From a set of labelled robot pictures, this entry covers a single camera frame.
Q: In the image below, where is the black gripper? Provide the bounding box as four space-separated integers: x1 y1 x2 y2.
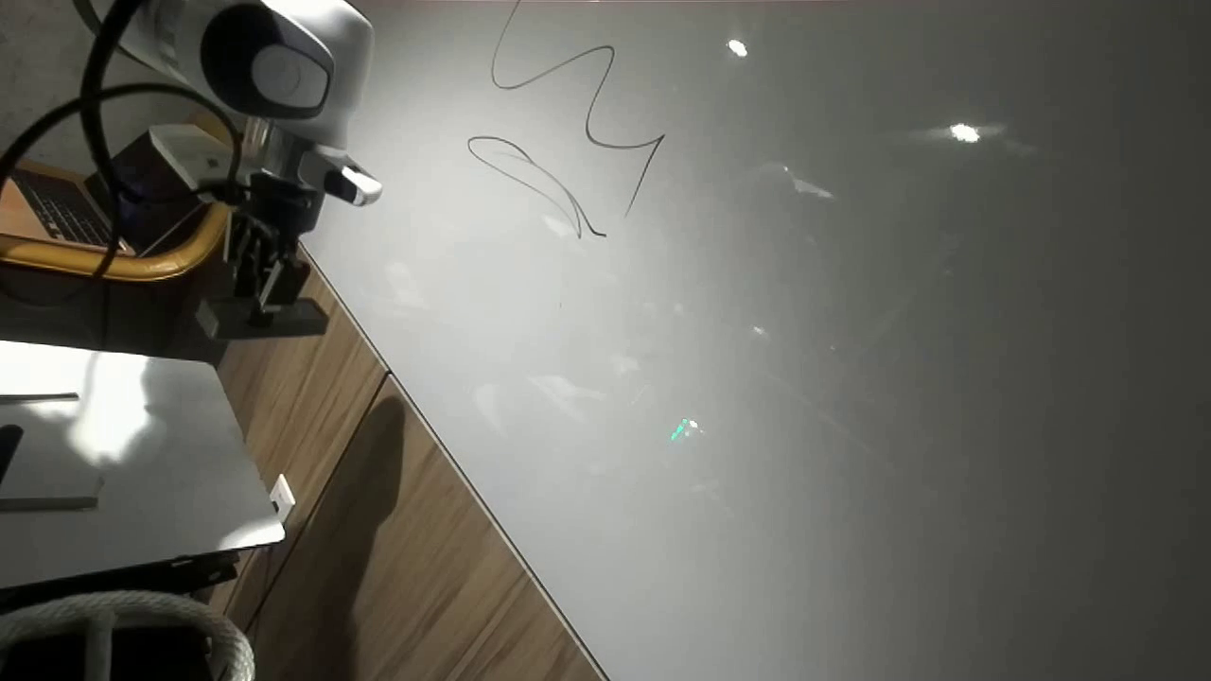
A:
200 168 333 318

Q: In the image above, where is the black foam eraser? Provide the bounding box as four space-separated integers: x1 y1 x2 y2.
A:
191 295 333 340

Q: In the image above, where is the yellow wooden chair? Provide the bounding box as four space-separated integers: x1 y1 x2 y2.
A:
0 161 237 287

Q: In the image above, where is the white slotted platform board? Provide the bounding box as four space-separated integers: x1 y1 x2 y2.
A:
0 335 293 598

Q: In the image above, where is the small white label tag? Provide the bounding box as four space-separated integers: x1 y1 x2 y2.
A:
265 474 299 522

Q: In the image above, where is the open laptop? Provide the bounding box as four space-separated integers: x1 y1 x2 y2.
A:
0 126 221 258

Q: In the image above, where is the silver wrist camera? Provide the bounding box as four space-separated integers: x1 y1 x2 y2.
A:
299 142 386 213

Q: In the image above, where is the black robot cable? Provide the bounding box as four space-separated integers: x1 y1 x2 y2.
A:
0 0 246 299

